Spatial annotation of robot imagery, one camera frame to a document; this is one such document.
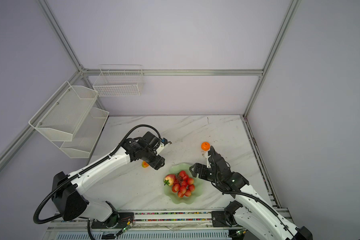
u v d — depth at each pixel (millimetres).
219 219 733
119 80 956
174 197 797
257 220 554
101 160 477
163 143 717
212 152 691
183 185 798
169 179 781
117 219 685
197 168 685
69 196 391
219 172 573
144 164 896
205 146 981
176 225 732
